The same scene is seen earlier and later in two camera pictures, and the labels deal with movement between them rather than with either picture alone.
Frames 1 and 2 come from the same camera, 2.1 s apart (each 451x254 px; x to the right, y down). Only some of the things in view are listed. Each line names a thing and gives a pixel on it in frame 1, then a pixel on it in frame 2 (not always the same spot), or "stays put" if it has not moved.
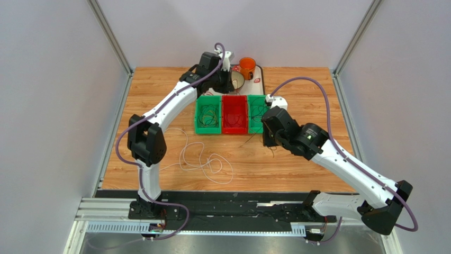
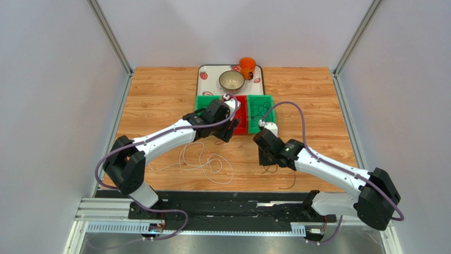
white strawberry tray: (254, 86) stays put
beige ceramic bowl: (237, 80) stays put
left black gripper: (228, 87) -> (226, 135)
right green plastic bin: (257, 108) stays put
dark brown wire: (242, 145) -> (277, 168)
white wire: (185, 145) stays put
